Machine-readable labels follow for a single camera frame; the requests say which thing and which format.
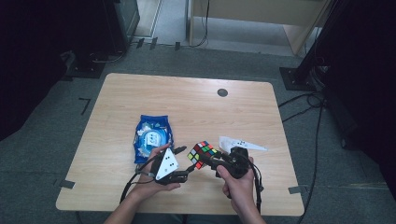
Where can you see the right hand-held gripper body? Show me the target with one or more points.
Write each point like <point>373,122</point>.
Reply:
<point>239,165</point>

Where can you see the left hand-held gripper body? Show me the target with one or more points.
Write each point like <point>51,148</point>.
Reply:
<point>166,166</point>

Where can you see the multicoloured puzzle cube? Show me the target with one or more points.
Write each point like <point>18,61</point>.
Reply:
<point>204,146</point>

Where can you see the blue wet wipes pack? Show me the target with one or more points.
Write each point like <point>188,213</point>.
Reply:
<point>151,133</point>

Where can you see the person's right hand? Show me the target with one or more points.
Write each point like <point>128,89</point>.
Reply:
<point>241,193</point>

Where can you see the person's left hand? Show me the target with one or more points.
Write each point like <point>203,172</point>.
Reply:
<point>144,188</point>

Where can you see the grey tape piece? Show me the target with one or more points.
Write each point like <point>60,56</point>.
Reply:
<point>296,189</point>
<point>66,184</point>

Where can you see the round dark table grommet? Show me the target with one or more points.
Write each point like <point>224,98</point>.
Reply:
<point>222,92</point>

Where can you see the black metal stand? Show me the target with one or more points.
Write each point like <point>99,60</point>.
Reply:
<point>295,79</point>

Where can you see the black floor tape strip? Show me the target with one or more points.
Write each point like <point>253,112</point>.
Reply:
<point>153,43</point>
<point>177,46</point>

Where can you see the dark cabinet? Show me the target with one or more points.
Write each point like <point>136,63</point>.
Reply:
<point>124,21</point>

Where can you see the dark curtain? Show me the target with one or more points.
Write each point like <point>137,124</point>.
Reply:
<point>31,62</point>
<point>367,77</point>

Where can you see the light wooden cabinet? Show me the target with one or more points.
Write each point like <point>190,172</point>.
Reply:
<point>258,11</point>

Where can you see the black floor base plate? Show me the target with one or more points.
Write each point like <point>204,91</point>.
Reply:
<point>88,67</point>

